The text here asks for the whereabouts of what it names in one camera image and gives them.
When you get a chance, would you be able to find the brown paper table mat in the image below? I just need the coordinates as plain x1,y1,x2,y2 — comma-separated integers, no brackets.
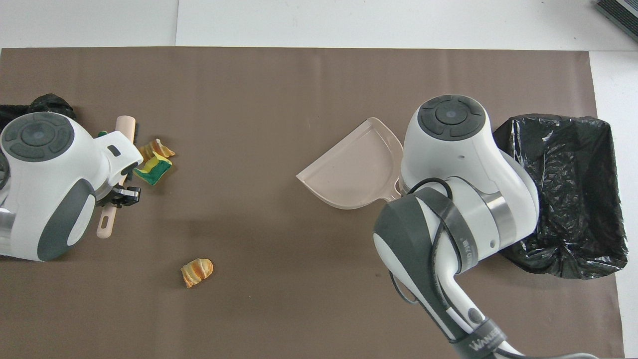
0,47,626,359

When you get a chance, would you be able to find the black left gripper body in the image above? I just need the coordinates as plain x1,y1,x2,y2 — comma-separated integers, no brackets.
97,188,120,208

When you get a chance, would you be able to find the beige hand brush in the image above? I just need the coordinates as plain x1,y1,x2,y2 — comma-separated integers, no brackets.
96,115,137,239

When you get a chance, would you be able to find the pale pink plastic dustpan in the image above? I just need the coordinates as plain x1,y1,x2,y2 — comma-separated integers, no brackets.
296,117,404,210

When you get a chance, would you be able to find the orange striped bread toy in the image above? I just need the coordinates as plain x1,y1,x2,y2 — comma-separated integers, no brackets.
180,258,214,289
138,138,176,161

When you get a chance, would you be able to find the yellow green notched sponge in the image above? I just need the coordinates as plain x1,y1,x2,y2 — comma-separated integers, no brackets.
133,152,173,186

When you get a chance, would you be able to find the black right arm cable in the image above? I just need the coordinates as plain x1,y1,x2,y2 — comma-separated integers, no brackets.
388,177,596,359

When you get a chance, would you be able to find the dark grey ribbed device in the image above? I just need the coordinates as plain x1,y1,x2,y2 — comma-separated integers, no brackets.
595,0,638,43

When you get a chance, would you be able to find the black bag-lined bin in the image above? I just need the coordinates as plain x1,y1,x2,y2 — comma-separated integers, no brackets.
491,114,629,280
0,93,78,131

